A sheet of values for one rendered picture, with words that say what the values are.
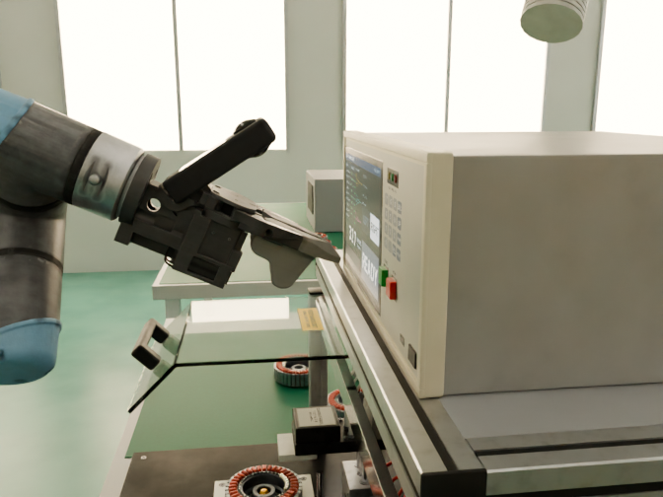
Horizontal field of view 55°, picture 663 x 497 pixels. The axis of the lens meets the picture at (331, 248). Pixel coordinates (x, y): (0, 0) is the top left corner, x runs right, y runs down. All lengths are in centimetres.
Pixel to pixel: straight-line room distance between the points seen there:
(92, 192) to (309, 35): 480
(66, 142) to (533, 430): 46
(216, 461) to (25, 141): 69
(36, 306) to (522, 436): 43
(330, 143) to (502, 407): 488
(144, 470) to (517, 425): 75
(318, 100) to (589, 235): 484
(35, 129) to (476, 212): 38
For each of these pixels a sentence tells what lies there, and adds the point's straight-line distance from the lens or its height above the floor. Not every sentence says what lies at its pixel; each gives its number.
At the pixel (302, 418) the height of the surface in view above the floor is 92.
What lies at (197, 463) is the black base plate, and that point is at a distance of 114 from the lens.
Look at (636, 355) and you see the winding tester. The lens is 62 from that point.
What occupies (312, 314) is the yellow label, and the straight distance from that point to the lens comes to 91.
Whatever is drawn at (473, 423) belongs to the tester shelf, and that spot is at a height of 111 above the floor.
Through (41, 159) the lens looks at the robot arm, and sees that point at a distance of 61.
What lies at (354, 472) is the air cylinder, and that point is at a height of 82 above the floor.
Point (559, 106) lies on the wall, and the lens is 594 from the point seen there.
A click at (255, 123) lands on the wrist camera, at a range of 60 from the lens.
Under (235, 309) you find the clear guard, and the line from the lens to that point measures 94.
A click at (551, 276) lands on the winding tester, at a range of 55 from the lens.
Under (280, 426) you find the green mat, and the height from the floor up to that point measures 75.
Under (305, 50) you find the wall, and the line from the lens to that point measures 534.
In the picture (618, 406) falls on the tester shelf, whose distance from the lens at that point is 58.
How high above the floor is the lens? 136
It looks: 13 degrees down
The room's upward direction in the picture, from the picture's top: straight up
